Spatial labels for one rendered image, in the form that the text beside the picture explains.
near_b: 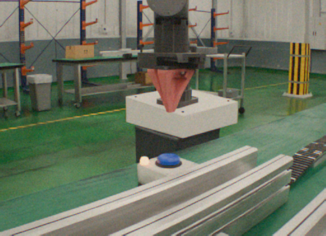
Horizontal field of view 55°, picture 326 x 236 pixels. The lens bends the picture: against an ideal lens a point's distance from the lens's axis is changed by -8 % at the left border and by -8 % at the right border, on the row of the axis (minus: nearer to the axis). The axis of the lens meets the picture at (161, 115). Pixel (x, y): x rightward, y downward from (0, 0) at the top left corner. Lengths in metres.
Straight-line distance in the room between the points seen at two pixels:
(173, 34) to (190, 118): 0.48
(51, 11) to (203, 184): 8.15
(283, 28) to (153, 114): 12.08
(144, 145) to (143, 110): 0.11
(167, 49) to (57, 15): 8.09
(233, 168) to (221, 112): 0.54
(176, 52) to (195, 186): 0.21
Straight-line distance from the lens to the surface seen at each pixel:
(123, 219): 0.42
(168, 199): 0.46
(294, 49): 7.08
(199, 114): 1.00
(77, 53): 5.78
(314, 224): 0.39
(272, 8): 13.32
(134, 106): 1.11
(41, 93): 5.43
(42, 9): 8.45
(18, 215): 0.59
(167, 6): 0.47
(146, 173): 0.59
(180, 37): 0.54
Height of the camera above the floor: 1.05
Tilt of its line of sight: 13 degrees down
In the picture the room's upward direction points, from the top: straight up
